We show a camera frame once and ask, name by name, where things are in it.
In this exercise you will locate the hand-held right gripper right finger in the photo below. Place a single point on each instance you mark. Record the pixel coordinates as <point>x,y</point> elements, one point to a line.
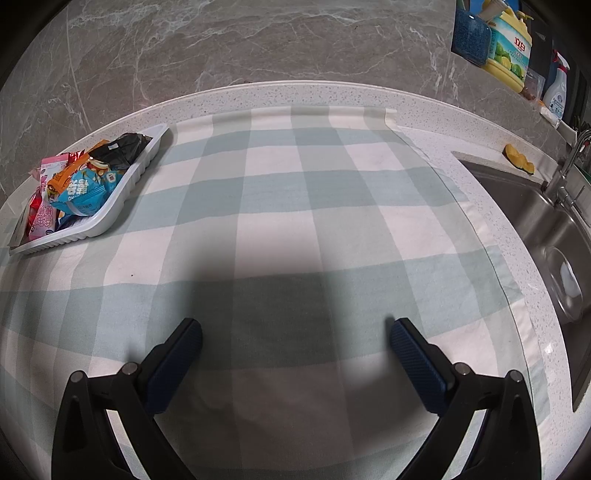
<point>420,364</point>

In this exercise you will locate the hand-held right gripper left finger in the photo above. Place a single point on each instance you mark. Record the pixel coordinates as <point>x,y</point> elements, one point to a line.
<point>178,364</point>

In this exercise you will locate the white plastic tray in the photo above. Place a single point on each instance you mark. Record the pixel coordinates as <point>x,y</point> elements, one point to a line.
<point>129,184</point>

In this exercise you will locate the light blue large snack packet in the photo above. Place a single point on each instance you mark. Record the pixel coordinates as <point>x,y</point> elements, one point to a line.
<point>87,191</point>

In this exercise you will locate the pink cartoon snack packet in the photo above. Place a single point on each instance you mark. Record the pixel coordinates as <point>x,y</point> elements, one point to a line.
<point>41,221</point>

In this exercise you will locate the red snack packet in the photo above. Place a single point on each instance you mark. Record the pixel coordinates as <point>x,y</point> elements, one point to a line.
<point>33,207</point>

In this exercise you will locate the orange long snack packet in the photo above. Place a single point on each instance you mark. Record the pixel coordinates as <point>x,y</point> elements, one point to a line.
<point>64,177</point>

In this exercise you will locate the black snack packet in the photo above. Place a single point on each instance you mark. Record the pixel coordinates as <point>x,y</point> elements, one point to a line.
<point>124,147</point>

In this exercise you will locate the pink blue-edged snack packet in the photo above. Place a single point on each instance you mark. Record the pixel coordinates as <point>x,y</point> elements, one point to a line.
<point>53,164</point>

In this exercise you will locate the brown base cabinet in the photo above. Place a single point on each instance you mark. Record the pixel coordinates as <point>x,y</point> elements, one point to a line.
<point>582,378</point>

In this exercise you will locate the steel sink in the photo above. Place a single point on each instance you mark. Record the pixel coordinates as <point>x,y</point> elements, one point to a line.
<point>521,221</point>

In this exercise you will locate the green white checkered cloth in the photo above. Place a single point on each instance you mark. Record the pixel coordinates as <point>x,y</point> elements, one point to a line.
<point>295,207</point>

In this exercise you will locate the yellow sponge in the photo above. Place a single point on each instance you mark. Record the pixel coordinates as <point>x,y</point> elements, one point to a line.
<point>517,159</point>

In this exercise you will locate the steel faucet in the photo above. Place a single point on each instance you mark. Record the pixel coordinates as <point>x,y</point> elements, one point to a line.
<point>561,184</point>

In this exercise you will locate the white spray bottle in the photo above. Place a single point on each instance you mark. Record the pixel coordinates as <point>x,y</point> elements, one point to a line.
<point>556,97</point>

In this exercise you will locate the small clear plastic bag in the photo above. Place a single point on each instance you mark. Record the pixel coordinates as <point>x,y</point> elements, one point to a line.
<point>534,85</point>

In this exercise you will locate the yellow detergent bottle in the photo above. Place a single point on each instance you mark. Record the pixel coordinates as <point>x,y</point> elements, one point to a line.
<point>508,55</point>

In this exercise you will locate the blue basket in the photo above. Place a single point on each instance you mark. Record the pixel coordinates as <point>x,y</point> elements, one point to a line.
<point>471,37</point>

